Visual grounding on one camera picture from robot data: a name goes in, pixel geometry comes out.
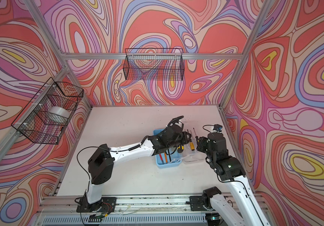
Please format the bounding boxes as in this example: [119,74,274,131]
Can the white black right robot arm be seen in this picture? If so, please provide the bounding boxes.
[196,132,271,226]

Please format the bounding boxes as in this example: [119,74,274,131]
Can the small yellow black screwdriver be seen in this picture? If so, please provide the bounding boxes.
[193,128,199,145]

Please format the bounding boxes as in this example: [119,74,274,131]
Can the grey tape roll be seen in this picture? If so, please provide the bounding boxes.
[47,106,70,124]

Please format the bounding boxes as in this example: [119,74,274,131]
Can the black wire basket back wall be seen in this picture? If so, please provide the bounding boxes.
[123,48,185,81]

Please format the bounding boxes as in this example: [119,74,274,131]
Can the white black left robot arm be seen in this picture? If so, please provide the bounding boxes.
[85,124,192,204]

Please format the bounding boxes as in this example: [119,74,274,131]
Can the clear plastic box lid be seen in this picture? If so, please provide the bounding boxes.
[178,120,208,164]

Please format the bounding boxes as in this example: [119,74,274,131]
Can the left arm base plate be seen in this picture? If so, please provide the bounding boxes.
[74,197,117,213]

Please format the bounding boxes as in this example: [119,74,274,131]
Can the blue plastic tool box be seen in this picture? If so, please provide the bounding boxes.
[153,128,184,169]

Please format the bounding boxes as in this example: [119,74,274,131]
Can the black wire basket left wall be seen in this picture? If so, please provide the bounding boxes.
[11,78,84,145]

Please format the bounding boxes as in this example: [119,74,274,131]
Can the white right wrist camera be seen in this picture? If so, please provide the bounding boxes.
[213,124,223,133]

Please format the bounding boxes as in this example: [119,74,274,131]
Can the yellow black pliers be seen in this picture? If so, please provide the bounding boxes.
[177,145,184,153]

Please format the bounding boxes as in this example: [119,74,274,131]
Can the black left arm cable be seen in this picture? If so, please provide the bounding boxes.
[167,115,184,127]

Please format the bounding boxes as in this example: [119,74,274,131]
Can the black wire basket wall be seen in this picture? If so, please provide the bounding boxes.
[11,78,84,145]
[123,48,185,81]

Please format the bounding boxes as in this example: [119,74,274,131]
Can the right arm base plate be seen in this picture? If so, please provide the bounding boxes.
[189,195,229,212]

